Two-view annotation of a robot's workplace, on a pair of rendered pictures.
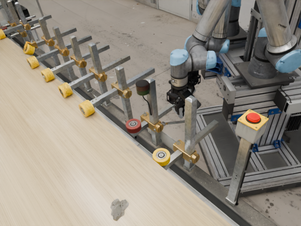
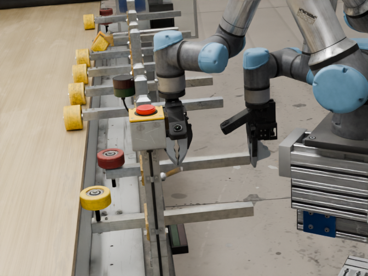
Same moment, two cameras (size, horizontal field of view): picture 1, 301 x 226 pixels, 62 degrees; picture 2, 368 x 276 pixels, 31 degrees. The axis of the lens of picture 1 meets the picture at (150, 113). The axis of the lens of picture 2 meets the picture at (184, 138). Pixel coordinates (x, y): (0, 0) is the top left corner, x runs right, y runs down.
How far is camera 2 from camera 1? 119 cm
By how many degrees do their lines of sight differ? 34
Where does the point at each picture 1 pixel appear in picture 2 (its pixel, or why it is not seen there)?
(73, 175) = not seen: outside the picture
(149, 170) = (59, 201)
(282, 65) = (317, 90)
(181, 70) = (162, 61)
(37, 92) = (50, 92)
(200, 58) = (193, 47)
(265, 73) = (344, 125)
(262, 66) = not seen: hidden behind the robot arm
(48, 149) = not seen: outside the picture
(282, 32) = (311, 26)
